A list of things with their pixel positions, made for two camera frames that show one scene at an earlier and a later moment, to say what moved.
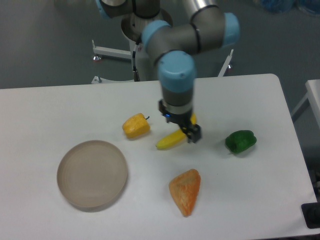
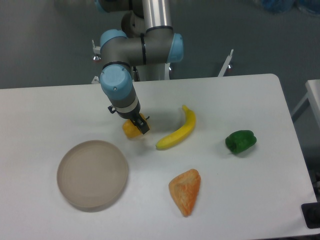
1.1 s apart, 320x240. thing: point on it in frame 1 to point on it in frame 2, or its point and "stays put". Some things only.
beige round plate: (92, 173) stays put
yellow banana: (175, 138) stays put
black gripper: (192, 131) to (135, 117)
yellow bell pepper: (136, 125) stays put
